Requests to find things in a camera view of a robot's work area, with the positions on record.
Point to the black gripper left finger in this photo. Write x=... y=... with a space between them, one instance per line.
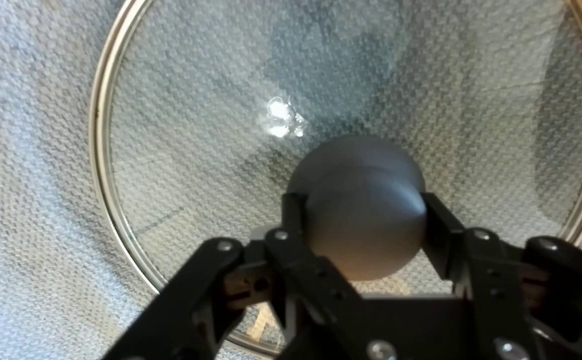
x=236 y=287

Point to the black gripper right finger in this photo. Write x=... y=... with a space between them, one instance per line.
x=516 y=292

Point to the glass lid with grey knob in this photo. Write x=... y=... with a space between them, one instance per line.
x=202 y=132

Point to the light blue dish towel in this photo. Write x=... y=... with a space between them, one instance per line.
x=30 y=200

